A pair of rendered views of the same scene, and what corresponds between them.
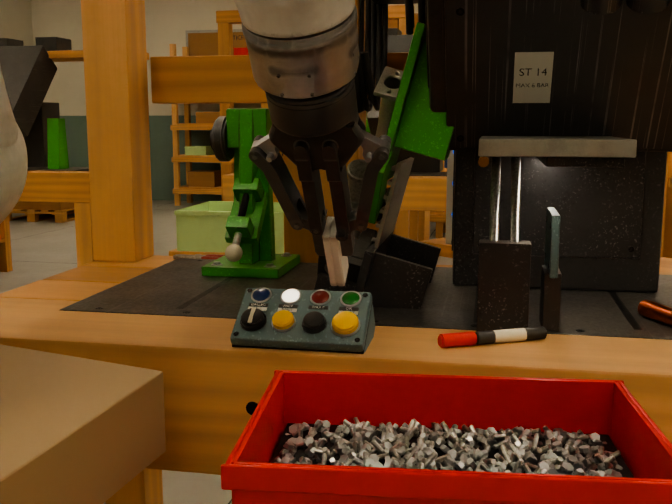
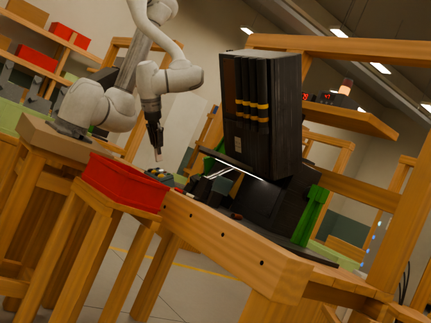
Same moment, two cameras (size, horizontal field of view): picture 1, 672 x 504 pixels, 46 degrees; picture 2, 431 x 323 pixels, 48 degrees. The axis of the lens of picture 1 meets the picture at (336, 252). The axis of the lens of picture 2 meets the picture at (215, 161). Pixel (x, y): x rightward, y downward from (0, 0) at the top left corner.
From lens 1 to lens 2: 1.76 m
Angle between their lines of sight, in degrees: 42
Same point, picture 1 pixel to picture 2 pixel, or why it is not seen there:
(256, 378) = not seen: hidden behind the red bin
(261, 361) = not seen: hidden behind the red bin
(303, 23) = (142, 97)
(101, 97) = (206, 141)
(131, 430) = not seen: hidden behind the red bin
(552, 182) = (260, 188)
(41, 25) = (362, 172)
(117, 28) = (218, 124)
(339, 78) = (149, 109)
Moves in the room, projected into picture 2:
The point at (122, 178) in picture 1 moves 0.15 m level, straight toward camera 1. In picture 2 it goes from (200, 165) to (189, 160)
